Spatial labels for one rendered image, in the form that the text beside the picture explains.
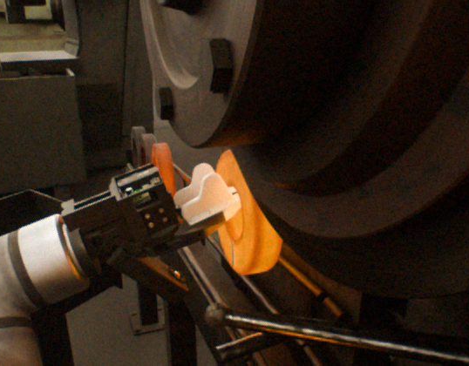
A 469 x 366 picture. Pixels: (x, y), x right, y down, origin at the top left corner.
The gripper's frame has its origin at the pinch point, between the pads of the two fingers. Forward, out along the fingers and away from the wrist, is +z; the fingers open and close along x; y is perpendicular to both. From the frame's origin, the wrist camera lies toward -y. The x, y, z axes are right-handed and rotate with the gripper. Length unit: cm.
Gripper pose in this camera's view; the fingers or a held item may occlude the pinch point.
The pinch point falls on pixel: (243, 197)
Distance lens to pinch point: 54.7
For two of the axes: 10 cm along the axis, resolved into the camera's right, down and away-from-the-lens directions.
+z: 9.1, -3.8, 1.9
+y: -2.6, -8.6, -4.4
